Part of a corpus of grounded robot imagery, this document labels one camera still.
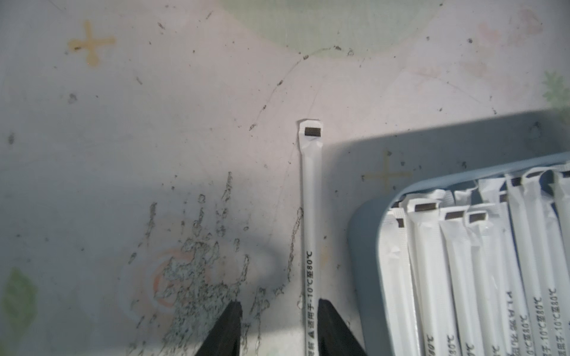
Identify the straw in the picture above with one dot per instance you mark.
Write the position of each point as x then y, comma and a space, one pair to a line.
440, 333
397, 284
311, 146

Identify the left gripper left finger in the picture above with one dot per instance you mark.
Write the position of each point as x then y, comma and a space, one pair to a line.
224, 337

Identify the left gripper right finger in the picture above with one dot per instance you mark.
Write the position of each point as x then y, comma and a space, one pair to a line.
334, 336

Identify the blue plastic storage tray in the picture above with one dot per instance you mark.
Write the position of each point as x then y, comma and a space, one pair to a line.
363, 238

